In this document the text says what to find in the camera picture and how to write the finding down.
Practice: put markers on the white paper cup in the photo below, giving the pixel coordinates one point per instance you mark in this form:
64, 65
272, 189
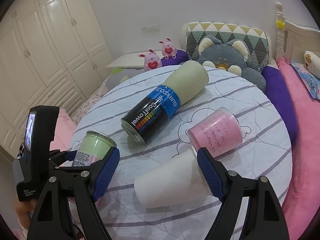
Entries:
177, 181

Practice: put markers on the diamond pattern quilted headboard cover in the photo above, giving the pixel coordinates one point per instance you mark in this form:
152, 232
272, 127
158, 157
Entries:
258, 41

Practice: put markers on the cream wooden headboard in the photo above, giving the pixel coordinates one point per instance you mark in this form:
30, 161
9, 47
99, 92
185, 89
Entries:
294, 40

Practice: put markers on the heart pattern white pillow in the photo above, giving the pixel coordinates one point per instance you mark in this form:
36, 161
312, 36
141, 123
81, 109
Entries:
86, 106

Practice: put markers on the green pink clear can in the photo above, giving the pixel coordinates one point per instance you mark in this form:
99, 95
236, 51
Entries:
94, 147

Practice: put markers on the rear pink bunny plush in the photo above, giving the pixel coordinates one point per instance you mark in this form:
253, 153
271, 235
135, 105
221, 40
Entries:
168, 48

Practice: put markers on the pink bunny plush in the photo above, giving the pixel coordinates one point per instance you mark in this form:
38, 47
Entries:
168, 48
151, 60

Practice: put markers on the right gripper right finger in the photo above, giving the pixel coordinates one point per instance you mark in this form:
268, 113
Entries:
264, 217

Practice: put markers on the pink fleece blanket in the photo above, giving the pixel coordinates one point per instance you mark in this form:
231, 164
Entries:
302, 199

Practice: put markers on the white nightstand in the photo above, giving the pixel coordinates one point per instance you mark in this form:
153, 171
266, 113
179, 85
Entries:
130, 61

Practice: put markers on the purple bed sheet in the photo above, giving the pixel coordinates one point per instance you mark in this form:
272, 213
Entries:
280, 99

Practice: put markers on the white dog plush toy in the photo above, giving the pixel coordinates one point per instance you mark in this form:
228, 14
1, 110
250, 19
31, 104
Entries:
312, 63

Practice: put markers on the striped white table cover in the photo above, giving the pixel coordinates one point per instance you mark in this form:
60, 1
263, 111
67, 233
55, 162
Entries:
265, 151

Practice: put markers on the cream white wardrobe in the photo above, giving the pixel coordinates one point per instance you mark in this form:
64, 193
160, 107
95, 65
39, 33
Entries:
53, 52

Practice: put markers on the front pink bunny plush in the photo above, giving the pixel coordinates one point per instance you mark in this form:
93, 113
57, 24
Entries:
151, 60

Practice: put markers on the grey cat plush cushion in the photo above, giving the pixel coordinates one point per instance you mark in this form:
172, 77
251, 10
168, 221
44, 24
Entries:
232, 57

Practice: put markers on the pink clear plastic cup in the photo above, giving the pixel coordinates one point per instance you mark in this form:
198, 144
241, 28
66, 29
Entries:
219, 133

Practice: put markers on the pink embroidered quilt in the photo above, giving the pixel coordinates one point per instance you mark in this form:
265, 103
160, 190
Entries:
64, 130

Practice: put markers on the black blue CoolTowel can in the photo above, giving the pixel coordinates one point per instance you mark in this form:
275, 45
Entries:
162, 103

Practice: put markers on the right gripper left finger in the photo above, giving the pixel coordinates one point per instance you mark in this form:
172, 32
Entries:
86, 184

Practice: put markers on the yellow star sticker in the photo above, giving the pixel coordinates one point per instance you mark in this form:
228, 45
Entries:
280, 24

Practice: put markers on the white wall socket panel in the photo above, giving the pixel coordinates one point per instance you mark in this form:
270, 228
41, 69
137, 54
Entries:
150, 28

